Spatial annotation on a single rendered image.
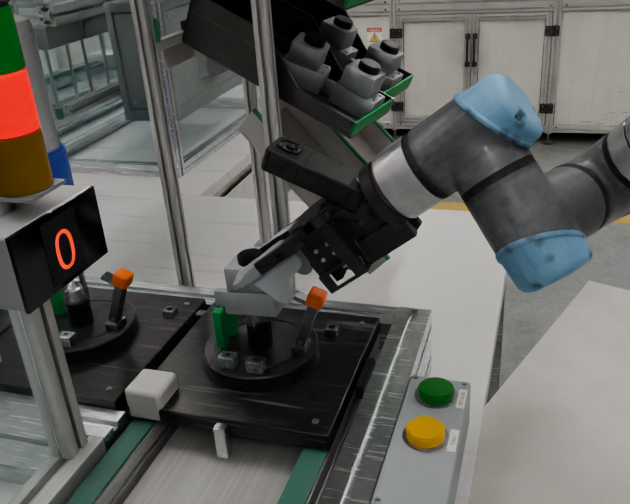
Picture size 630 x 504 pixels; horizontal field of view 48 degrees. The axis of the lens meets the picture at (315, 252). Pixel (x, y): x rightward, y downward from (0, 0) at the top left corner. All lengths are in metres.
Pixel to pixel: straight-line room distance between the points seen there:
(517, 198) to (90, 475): 0.51
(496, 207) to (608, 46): 4.06
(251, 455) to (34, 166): 0.40
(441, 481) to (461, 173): 0.29
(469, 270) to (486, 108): 0.68
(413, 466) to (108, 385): 0.37
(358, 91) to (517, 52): 3.73
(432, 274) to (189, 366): 0.55
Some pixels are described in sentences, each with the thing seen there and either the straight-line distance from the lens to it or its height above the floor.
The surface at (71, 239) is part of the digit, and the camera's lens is 0.68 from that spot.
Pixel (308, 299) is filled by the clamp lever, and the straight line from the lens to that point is 0.80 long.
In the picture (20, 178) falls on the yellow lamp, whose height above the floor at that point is 1.28.
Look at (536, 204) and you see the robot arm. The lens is 0.65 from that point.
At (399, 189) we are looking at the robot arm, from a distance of 0.68.
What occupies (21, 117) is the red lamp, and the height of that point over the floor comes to 1.33.
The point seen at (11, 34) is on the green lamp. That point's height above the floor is 1.39.
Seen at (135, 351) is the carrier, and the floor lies 0.97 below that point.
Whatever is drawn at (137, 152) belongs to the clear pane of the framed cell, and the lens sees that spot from 1.91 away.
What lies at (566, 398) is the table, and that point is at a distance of 1.01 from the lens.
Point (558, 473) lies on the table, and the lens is 0.90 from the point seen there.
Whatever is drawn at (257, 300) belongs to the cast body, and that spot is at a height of 1.07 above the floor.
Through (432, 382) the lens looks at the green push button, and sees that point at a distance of 0.82.
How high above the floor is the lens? 1.46
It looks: 26 degrees down
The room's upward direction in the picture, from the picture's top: 4 degrees counter-clockwise
